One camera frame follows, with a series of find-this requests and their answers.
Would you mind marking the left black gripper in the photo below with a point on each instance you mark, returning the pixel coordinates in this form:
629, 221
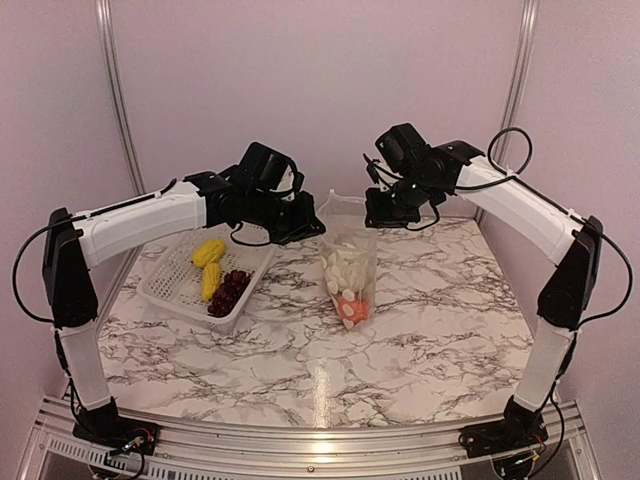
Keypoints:
303, 225

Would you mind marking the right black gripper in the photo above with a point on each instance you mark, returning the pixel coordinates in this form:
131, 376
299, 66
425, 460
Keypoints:
380, 218

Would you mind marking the clear zip top bag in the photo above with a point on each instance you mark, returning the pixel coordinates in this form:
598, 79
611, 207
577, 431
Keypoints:
344, 219

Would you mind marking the white cauliflower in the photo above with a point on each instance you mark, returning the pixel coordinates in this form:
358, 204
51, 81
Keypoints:
347, 269

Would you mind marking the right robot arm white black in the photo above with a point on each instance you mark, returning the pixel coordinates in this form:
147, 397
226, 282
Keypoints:
424, 174

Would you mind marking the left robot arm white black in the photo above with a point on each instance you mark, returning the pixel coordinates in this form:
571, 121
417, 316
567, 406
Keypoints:
77, 243

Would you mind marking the yellow banana piece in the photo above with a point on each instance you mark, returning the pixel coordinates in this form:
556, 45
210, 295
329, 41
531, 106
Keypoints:
210, 251

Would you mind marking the yellow corn cob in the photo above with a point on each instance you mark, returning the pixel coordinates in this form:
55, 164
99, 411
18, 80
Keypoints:
210, 282

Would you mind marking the dark red grape bunch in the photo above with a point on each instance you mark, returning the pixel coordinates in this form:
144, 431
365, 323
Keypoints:
228, 293

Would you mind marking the white plastic basket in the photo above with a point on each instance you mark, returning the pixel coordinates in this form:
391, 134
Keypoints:
174, 283

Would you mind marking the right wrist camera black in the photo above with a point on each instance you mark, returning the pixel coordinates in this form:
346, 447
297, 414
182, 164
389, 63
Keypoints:
401, 146

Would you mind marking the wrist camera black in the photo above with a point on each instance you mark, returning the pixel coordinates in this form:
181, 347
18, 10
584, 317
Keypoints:
267, 167
401, 146

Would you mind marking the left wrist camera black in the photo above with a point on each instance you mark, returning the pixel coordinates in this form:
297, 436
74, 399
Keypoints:
267, 167

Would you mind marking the right aluminium frame post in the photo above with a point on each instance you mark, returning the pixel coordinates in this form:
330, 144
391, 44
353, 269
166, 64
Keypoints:
522, 62

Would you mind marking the aluminium frame post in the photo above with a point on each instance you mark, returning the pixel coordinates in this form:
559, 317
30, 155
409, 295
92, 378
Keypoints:
108, 40
522, 62

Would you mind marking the front aluminium rail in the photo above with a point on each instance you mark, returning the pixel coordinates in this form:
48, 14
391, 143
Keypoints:
191, 449

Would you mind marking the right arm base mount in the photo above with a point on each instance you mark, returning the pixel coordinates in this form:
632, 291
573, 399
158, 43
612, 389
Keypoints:
518, 428

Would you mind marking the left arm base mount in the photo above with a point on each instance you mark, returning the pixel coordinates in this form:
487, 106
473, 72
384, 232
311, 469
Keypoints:
105, 426

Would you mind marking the left aluminium frame post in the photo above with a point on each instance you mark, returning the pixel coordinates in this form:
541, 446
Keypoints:
108, 40

